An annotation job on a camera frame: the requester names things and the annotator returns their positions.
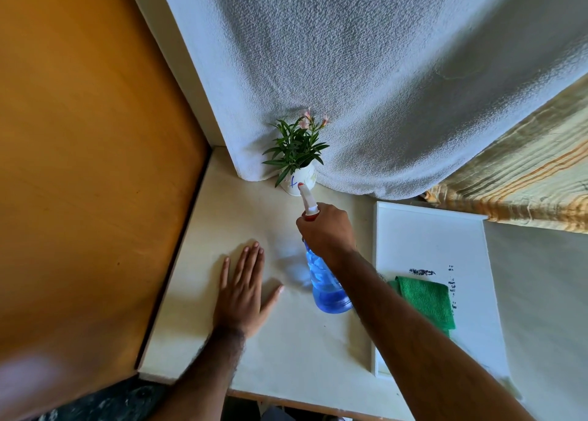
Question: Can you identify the green plant with pink flowers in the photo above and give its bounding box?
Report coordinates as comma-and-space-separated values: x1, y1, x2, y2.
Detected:
262, 108, 331, 188

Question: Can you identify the white plant pot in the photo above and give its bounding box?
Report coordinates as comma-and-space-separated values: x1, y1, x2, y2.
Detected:
280, 162, 318, 197

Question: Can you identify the person's right forearm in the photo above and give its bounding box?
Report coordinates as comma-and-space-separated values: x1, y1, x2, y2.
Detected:
326, 249, 536, 421

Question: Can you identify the white textured cloth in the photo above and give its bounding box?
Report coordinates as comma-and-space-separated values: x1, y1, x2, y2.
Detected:
155, 0, 588, 201

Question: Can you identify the person's left hand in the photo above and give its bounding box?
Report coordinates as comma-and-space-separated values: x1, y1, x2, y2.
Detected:
212, 241, 285, 339

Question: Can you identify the blue spray bottle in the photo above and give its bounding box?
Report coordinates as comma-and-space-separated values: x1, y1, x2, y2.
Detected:
298, 183, 353, 315

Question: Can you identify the striped beige cloth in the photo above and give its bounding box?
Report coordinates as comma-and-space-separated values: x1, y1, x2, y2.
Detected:
420, 74, 588, 234

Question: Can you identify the orange wooden panel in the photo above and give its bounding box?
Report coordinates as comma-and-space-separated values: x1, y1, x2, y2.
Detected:
0, 0, 213, 421

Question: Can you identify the person's left forearm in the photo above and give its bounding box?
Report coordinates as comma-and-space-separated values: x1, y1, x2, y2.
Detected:
148, 326, 247, 421

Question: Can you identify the green microfiber cloth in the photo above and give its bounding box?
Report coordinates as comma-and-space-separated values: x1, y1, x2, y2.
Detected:
389, 276, 456, 339

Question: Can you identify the person's right hand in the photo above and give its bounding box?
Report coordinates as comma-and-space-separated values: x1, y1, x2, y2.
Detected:
296, 202, 358, 266

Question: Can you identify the white tray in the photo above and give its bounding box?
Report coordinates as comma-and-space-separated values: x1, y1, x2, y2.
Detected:
370, 200, 524, 400

